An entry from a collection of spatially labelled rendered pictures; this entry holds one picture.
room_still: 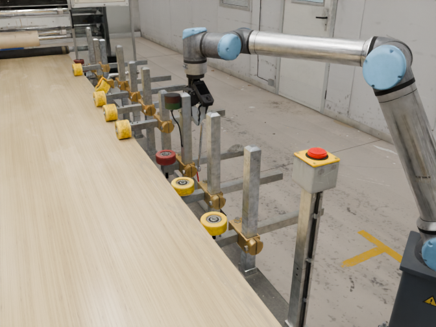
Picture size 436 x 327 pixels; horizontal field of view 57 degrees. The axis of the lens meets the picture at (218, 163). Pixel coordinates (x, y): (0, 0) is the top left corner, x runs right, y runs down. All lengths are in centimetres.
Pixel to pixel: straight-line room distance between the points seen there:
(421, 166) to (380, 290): 123
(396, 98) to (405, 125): 8
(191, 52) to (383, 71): 68
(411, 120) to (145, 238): 83
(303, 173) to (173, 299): 41
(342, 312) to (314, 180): 148
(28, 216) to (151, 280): 50
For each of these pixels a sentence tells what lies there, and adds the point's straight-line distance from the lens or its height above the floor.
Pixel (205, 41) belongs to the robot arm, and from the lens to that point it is 150.
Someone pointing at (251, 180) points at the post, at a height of 105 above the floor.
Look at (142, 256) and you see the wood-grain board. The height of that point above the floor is 90.
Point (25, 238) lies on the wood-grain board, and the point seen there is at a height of 90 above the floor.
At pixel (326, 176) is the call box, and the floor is 119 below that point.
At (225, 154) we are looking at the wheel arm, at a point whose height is 85.
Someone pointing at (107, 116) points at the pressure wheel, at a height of 94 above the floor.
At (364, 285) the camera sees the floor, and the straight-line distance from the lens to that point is 245.
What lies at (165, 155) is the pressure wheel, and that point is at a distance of 161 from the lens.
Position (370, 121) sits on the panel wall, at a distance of 445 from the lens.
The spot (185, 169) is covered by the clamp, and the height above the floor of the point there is 86.
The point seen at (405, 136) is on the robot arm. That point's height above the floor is 113.
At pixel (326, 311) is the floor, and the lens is 225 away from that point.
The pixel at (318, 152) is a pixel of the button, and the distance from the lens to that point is 87.
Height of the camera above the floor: 158
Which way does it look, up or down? 26 degrees down
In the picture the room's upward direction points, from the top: straight up
